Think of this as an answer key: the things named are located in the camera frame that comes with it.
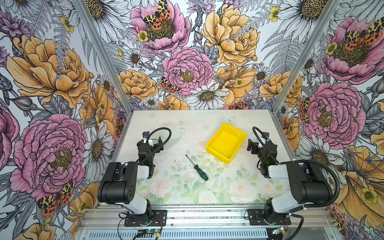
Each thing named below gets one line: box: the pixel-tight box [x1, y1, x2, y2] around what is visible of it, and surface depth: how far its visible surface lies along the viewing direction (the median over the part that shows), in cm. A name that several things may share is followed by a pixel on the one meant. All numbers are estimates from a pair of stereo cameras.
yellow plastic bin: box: [206, 123, 248, 165], surface depth 103 cm
